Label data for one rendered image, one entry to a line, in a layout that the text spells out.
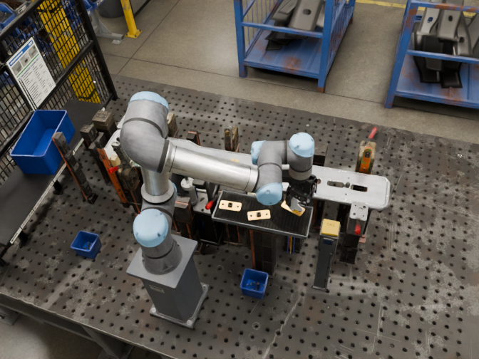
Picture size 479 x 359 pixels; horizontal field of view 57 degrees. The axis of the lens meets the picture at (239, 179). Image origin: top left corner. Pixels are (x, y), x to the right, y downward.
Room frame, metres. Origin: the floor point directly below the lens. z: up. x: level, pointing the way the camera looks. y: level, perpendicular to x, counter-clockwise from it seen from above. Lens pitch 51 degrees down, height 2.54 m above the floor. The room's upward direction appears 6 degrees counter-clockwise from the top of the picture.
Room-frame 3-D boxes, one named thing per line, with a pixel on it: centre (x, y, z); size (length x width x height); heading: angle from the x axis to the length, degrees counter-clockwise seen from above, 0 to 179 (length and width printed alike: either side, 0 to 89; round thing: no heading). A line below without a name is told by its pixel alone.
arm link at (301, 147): (0.91, -0.20, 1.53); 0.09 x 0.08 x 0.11; 83
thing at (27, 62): (1.80, 0.94, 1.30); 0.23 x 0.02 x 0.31; 160
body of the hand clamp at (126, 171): (1.36, 0.52, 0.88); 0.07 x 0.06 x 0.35; 160
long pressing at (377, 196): (1.35, 0.00, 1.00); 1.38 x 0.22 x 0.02; 70
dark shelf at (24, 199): (1.47, 0.94, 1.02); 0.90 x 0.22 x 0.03; 160
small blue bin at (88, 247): (1.16, 0.77, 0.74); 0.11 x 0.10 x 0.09; 70
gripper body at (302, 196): (0.91, -0.21, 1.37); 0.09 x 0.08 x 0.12; 49
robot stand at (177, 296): (0.84, 0.32, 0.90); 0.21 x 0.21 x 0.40; 65
